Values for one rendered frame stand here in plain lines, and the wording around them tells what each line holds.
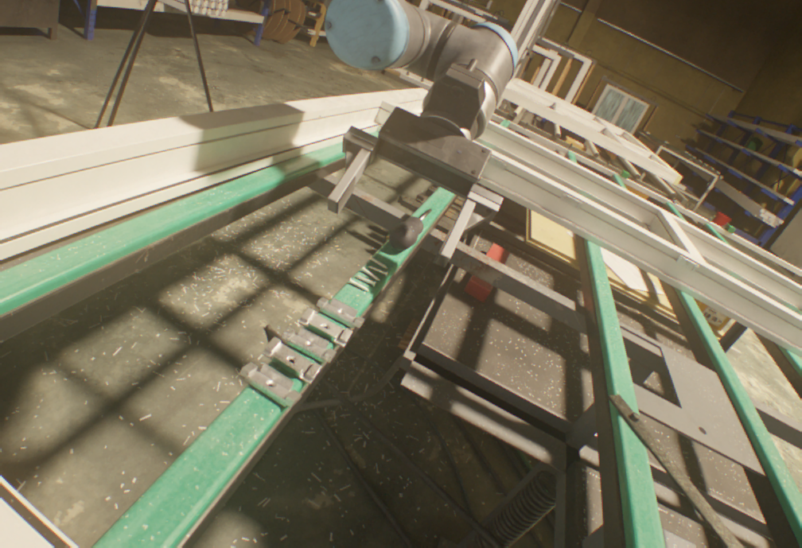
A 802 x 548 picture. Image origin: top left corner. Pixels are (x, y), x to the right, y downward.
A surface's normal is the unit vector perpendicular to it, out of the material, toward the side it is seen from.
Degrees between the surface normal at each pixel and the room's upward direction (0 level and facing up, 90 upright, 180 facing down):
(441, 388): 0
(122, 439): 0
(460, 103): 127
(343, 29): 93
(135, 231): 0
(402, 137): 37
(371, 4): 94
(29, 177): 90
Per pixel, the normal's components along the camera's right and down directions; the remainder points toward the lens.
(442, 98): -0.44, 0.78
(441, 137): 0.12, -0.44
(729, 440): 0.36, -0.82
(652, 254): -0.35, 0.32
